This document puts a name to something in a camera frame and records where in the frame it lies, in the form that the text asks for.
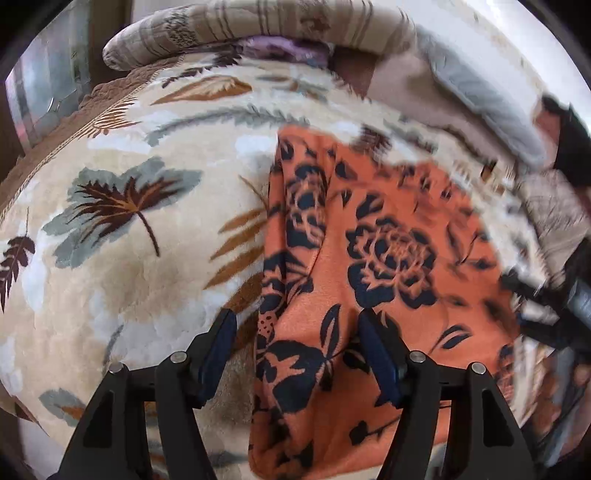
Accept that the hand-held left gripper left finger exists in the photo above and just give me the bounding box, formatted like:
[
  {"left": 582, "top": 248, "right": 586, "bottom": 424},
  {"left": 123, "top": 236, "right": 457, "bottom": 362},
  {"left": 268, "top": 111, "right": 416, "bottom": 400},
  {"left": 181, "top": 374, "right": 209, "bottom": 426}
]
[{"left": 55, "top": 308, "right": 238, "bottom": 480}]

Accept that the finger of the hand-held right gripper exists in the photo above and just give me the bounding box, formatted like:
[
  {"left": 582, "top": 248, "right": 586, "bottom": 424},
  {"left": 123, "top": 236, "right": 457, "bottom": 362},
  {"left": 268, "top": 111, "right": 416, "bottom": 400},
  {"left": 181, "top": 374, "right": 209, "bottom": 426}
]
[
  {"left": 517, "top": 314, "right": 575, "bottom": 349},
  {"left": 501, "top": 272, "right": 571, "bottom": 312}
]

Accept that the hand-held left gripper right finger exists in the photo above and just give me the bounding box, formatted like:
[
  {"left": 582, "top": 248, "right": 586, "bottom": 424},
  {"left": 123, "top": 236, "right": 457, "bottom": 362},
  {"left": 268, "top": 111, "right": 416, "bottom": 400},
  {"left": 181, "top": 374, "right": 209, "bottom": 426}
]
[{"left": 358, "top": 307, "right": 539, "bottom": 480}]

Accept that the orange black floral cloth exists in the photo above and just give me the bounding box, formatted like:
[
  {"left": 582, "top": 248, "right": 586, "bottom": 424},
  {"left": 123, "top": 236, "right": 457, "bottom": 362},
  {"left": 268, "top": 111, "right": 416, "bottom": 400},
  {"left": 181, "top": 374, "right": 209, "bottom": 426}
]
[{"left": 248, "top": 124, "right": 532, "bottom": 480}]

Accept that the beige patterned cloth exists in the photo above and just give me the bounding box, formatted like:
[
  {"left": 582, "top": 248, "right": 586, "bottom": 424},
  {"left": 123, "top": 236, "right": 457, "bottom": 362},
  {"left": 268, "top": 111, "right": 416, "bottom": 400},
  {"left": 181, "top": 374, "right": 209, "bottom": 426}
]
[{"left": 515, "top": 171, "right": 585, "bottom": 282}]

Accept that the cream leaf-print plush blanket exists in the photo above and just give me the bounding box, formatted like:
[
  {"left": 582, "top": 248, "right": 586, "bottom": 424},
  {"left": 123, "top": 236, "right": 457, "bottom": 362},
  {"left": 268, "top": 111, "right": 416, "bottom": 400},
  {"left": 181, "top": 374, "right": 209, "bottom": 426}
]
[{"left": 0, "top": 53, "right": 555, "bottom": 480}]

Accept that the dark cloth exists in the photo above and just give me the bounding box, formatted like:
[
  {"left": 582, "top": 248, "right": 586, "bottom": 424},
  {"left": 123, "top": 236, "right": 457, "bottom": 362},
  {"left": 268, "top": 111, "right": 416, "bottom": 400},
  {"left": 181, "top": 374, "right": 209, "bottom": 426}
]
[{"left": 538, "top": 95, "right": 591, "bottom": 185}]

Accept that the grey folded quilt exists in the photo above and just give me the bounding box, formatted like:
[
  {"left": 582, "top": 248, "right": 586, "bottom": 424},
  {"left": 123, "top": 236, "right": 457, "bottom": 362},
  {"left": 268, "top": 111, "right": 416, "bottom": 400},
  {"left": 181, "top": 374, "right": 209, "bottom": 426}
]
[{"left": 416, "top": 28, "right": 550, "bottom": 169}]

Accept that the pinkish brown pillow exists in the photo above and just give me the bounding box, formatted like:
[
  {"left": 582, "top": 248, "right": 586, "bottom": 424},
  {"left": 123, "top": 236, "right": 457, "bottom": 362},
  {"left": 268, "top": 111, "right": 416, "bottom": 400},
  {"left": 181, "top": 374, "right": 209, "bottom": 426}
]
[{"left": 330, "top": 44, "right": 467, "bottom": 134}]

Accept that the brown quilted bed sheet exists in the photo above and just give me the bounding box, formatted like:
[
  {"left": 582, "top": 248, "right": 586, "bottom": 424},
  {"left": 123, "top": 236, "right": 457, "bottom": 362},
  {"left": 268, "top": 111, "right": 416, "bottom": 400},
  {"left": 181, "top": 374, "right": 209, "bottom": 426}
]
[{"left": 0, "top": 62, "right": 185, "bottom": 208}]

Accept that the purple cloth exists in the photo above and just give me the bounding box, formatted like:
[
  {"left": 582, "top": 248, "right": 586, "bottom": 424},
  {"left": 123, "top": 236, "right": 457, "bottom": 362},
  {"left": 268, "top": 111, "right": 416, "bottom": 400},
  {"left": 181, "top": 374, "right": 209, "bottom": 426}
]
[{"left": 238, "top": 37, "right": 335, "bottom": 70}]

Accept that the decorated glass window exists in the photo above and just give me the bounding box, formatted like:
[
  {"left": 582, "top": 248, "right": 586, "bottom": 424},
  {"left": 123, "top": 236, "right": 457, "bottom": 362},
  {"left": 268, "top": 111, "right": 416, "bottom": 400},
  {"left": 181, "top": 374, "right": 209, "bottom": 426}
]
[{"left": 4, "top": 18, "right": 93, "bottom": 153}]

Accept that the striped beige bolster pillow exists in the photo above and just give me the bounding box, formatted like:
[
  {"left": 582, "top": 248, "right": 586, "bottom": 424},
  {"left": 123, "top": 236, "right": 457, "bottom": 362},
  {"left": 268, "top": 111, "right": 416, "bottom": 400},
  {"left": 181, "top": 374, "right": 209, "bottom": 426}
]
[{"left": 102, "top": 0, "right": 416, "bottom": 72}]

